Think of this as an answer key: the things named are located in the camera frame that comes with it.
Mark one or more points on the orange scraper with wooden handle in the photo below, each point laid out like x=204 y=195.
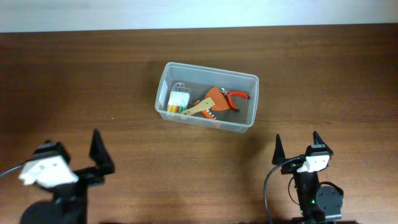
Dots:
x=214 y=100

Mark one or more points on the white wrist camera, left arm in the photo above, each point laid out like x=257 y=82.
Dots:
x=48 y=172

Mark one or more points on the white wrist camera, right arm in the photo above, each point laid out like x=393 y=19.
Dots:
x=314 y=163

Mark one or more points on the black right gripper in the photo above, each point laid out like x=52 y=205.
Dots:
x=292 y=168

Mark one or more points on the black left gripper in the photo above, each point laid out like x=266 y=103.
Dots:
x=88 y=173

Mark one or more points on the clear case of coloured bits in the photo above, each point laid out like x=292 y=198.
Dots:
x=179 y=98

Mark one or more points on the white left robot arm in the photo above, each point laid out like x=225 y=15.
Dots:
x=66 y=206

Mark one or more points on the white wrist camera, arm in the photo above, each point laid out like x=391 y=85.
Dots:
x=314 y=163
x=48 y=172

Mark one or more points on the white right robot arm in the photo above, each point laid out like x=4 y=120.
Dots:
x=319 y=202

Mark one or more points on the orange bit holder strip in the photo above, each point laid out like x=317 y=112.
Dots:
x=209 y=115

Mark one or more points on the red handled pliers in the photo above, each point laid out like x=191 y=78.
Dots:
x=229 y=95

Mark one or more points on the clear plastic storage box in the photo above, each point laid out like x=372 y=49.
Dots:
x=201 y=80

